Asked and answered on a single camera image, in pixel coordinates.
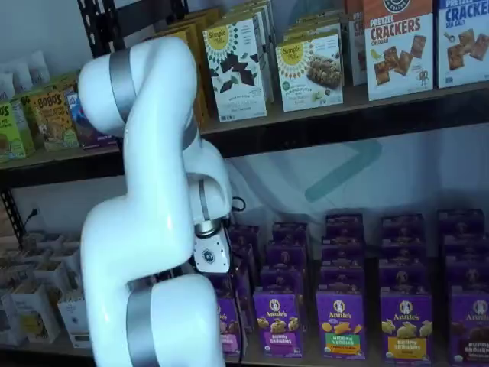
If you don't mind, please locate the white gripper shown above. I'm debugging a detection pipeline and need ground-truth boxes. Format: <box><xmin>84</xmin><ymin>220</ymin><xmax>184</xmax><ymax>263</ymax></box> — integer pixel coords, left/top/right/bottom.
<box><xmin>193</xmin><ymin>228</ymin><xmax>246</xmax><ymax>274</ymax></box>

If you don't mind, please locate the purple Annie's box pink patch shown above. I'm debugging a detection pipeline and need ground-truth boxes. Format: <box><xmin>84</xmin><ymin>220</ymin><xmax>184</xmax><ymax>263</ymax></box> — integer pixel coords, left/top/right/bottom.
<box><xmin>217</xmin><ymin>296</ymin><xmax>245</xmax><ymax>357</ymax></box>

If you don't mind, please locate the purple Annie's snack box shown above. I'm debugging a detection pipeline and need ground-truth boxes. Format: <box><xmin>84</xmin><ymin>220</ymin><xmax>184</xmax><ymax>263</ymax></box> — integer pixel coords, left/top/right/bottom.
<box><xmin>325</xmin><ymin>213</ymin><xmax>364</xmax><ymax>240</ymax></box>
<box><xmin>321</xmin><ymin>237</ymin><xmax>364</xmax><ymax>268</ymax></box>
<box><xmin>442</xmin><ymin>232</ymin><xmax>489</xmax><ymax>259</ymax></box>
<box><xmin>381</xmin><ymin>213</ymin><xmax>426</xmax><ymax>240</ymax></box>
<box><xmin>271</xmin><ymin>221</ymin><xmax>309</xmax><ymax>245</ymax></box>
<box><xmin>212</xmin><ymin>267</ymin><xmax>252</xmax><ymax>333</ymax></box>
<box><xmin>377</xmin><ymin>261</ymin><xmax>429</xmax><ymax>297</ymax></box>
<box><xmin>445</xmin><ymin>255</ymin><xmax>489</xmax><ymax>295</ymax></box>
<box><xmin>261</xmin><ymin>266</ymin><xmax>306</xmax><ymax>296</ymax></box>
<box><xmin>436</xmin><ymin>209</ymin><xmax>487</xmax><ymax>236</ymax></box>
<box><xmin>266</xmin><ymin>240</ymin><xmax>307</xmax><ymax>271</ymax></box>
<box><xmin>231</xmin><ymin>244</ymin><xmax>256</xmax><ymax>277</ymax></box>
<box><xmin>379</xmin><ymin>236</ymin><xmax>427</xmax><ymax>265</ymax></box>
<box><xmin>319</xmin><ymin>265</ymin><xmax>365</xmax><ymax>296</ymax></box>
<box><xmin>230</xmin><ymin>225</ymin><xmax>261</xmax><ymax>252</ymax></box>

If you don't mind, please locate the purple Annie's box magenta patch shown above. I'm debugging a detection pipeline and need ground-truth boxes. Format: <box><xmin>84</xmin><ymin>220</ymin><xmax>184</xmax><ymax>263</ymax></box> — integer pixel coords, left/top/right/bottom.
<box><xmin>252</xmin><ymin>292</ymin><xmax>303</xmax><ymax>359</ymax></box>

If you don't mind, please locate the purple Annie's box green patch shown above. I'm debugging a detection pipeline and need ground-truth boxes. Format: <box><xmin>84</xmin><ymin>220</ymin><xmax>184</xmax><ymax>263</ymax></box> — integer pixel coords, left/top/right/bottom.
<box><xmin>316</xmin><ymin>292</ymin><xmax>366</xmax><ymax>360</ymax></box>

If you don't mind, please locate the white organic pantry box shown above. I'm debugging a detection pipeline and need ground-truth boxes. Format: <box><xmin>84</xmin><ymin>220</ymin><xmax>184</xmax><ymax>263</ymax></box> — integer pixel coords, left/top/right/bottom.
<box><xmin>33</xmin><ymin>259</ymin><xmax>82</xmax><ymax>298</ymax></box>
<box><xmin>57</xmin><ymin>294</ymin><xmax>93</xmax><ymax>350</ymax></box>
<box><xmin>0</xmin><ymin>292</ymin><xmax>28</xmax><ymax>347</ymax></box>
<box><xmin>48</xmin><ymin>242</ymin><xmax>82</xmax><ymax>265</ymax></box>
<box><xmin>11</xmin><ymin>283</ymin><xmax>62</xmax><ymax>343</ymax></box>

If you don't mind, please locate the Simple Mills chocolate box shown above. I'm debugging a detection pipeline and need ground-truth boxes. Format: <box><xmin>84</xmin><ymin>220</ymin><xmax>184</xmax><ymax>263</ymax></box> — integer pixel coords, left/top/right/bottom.
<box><xmin>223</xmin><ymin>0</ymin><xmax>275</xmax><ymax>104</ymax></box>
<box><xmin>202</xmin><ymin>18</ymin><xmax>268</xmax><ymax>123</ymax></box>

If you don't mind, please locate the purple Annie's box yellow patch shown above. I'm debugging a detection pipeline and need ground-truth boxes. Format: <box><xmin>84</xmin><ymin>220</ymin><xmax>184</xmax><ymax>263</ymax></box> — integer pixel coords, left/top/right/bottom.
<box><xmin>379</xmin><ymin>294</ymin><xmax>434</xmax><ymax>362</ymax></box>

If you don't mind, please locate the blue Z Bar box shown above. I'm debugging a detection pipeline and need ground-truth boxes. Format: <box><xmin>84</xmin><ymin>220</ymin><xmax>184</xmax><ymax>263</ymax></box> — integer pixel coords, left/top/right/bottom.
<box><xmin>63</xmin><ymin>86</ymin><xmax>120</xmax><ymax>148</ymax></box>

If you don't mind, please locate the Simple Mills beige bar box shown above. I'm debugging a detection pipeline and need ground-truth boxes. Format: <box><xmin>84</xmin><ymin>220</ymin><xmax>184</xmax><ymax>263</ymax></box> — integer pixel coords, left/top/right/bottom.
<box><xmin>282</xmin><ymin>11</ymin><xmax>345</xmax><ymax>38</ymax></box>
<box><xmin>275</xmin><ymin>33</ymin><xmax>345</xmax><ymax>113</ymax></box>

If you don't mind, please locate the yellow Bobo's box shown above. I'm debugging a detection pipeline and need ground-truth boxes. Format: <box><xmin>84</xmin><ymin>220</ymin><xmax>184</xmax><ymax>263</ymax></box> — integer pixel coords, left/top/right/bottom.
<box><xmin>29</xmin><ymin>90</ymin><xmax>81</xmax><ymax>152</ymax></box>

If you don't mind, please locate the orange pretzel crackers box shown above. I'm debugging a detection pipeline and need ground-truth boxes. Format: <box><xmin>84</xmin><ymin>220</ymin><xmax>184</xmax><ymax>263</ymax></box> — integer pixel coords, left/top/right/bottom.
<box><xmin>345</xmin><ymin>0</ymin><xmax>368</xmax><ymax>87</ymax></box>
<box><xmin>362</xmin><ymin>0</ymin><xmax>435</xmax><ymax>102</ymax></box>

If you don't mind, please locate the purple Annie's box brown patch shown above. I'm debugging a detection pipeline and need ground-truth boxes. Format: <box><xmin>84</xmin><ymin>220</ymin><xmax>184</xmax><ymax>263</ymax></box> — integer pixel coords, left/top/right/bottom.
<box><xmin>448</xmin><ymin>292</ymin><xmax>489</xmax><ymax>366</ymax></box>

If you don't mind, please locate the green Bobo's box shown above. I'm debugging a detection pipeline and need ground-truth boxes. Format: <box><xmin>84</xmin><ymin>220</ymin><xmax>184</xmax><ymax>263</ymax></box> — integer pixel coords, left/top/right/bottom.
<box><xmin>0</xmin><ymin>100</ymin><xmax>28</xmax><ymax>162</ymax></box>

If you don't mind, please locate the blue sea salt crackers box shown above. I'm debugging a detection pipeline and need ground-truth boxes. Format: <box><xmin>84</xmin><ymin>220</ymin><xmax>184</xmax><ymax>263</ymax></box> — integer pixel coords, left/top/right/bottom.
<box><xmin>436</xmin><ymin>0</ymin><xmax>489</xmax><ymax>90</ymax></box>

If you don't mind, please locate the white backdrop sheet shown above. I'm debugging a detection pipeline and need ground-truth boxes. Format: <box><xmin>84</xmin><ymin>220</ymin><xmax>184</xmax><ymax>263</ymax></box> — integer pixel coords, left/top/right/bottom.
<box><xmin>225</xmin><ymin>122</ymin><xmax>489</xmax><ymax>238</ymax></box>

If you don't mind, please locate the white pouch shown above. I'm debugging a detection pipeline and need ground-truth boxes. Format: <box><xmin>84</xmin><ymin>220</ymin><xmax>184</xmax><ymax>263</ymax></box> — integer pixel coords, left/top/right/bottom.
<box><xmin>11</xmin><ymin>62</ymin><xmax>34</xmax><ymax>95</ymax></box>
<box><xmin>0</xmin><ymin>72</ymin><xmax>17</xmax><ymax>104</ymax></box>
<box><xmin>28</xmin><ymin>50</ymin><xmax>51</xmax><ymax>91</ymax></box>

